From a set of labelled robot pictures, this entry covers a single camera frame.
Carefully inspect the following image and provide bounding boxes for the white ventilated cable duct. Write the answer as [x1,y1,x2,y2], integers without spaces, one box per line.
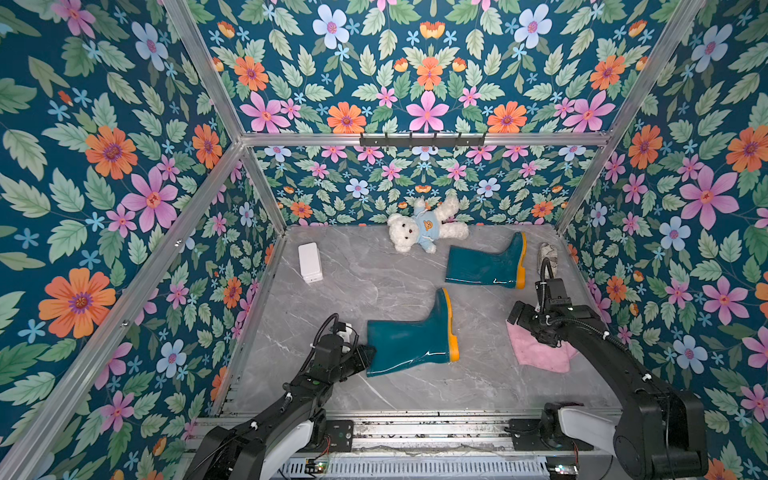
[273,457,550,479]

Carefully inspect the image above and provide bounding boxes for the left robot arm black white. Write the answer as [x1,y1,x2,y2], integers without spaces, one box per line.
[184,334,376,479]

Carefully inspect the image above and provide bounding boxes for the white teddy bear blue shirt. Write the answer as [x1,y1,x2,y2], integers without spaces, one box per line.
[387,195,469,253]

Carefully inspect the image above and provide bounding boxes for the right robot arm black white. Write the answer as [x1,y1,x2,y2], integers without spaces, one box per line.
[508,301,708,479]

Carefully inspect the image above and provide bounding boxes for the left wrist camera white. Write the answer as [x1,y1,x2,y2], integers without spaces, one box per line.
[332,322,355,345]

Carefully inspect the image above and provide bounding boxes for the green rubber boot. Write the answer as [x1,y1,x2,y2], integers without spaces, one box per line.
[445,232,527,289]
[366,288,460,377]

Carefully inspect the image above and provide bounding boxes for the black hook rail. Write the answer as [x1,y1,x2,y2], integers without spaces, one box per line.
[358,132,486,149]

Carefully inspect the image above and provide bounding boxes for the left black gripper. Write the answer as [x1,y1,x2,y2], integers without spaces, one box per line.
[326,344,378,385]

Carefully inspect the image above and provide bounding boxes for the grey white crumpled rag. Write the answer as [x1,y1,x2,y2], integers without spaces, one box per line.
[537,242,558,280]

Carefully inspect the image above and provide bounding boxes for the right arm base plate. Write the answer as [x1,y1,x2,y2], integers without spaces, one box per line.
[504,418,594,452]

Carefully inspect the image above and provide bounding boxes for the white rectangular box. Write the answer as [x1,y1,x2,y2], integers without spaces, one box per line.
[298,242,323,284]

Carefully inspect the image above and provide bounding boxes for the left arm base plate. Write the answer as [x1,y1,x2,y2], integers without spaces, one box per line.
[311,420,355,453]

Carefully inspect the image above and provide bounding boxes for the pink cloth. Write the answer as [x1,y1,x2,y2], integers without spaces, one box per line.
[506,323,579,374]

